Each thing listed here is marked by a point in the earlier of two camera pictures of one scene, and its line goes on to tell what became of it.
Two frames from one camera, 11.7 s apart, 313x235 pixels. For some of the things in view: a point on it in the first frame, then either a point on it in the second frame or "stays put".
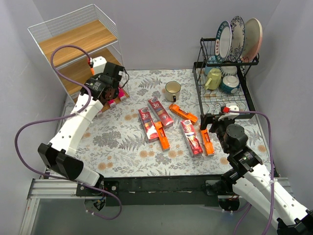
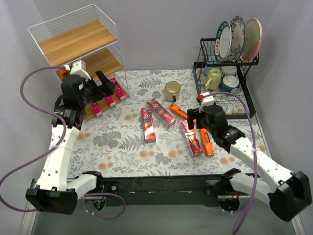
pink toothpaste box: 122,94 stays put
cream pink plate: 253,39 stays put
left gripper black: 110,90 -> 97,89
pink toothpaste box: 112,103 stays put
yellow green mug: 213,79 stays put
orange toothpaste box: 92,70 -> 62,73
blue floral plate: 238,35 stays put
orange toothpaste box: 165,141 -> 83,65
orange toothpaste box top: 191,118 stays put
